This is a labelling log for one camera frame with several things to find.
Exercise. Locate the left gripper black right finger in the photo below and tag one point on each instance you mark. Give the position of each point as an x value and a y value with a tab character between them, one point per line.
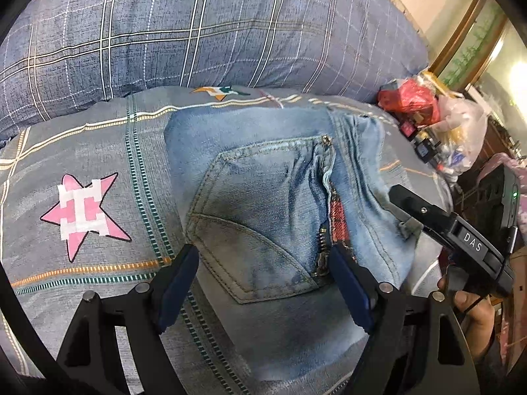
415	345

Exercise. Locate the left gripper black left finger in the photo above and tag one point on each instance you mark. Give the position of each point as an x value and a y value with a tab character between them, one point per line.
90	353

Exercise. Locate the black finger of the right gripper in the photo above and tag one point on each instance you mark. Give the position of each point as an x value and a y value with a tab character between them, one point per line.
433	220

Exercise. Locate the light blue denim jeans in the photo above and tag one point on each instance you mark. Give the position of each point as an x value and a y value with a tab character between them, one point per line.
254	188

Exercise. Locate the person's right hand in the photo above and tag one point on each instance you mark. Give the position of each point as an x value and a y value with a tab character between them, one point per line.
480	316

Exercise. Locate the clear plastic bag of items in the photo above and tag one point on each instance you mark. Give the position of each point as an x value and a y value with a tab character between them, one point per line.
453	144

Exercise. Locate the red plastic bag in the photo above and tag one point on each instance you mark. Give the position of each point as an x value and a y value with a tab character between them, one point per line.
407	99

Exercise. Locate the grey star patterned bedsheet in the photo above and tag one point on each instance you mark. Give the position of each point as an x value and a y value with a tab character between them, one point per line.
87	204

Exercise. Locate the blue plaid pillow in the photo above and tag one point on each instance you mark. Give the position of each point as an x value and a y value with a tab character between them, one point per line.
62	56

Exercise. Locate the gold framed wall mirror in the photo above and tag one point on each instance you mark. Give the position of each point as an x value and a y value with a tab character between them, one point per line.
474	44

